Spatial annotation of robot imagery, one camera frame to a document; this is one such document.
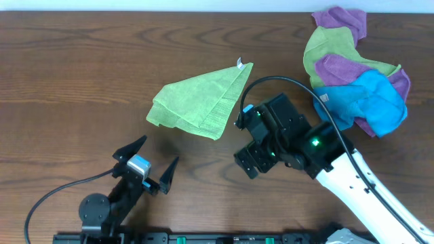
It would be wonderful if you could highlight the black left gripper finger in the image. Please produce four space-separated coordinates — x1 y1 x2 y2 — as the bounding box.
159 157 179 195
113 135 147 163

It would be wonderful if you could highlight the light green microfiber cloth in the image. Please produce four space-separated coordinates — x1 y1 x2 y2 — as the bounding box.
146 60 254 140

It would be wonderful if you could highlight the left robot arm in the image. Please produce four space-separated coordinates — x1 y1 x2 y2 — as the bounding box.
79 136 179 243

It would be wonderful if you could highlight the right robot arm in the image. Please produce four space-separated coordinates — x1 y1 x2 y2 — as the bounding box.
234 94 433 243

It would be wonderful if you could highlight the purple microfiber cloth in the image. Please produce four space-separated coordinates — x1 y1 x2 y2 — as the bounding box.
314 54 412 138

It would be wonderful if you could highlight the blue microfiber cloth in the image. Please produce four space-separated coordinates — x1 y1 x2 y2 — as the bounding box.
314 70 408 138

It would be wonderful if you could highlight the olive green microfiber cloth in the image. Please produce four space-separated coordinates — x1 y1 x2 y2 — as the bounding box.
303 26 401 88

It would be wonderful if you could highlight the purple cloth at back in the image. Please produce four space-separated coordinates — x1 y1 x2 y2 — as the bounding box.
311 7 367 45

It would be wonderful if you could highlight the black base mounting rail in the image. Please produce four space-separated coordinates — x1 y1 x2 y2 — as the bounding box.
52 229 375 244

